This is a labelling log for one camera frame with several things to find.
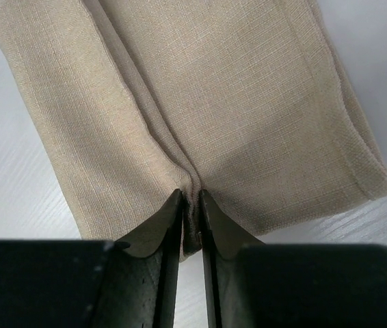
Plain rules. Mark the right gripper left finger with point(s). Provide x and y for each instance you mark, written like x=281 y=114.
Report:
x=130 y=282

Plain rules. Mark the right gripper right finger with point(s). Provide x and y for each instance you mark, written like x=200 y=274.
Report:
x=253 y=284

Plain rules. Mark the beige cloth napkin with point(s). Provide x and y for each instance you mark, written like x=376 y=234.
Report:
x=246 y=99

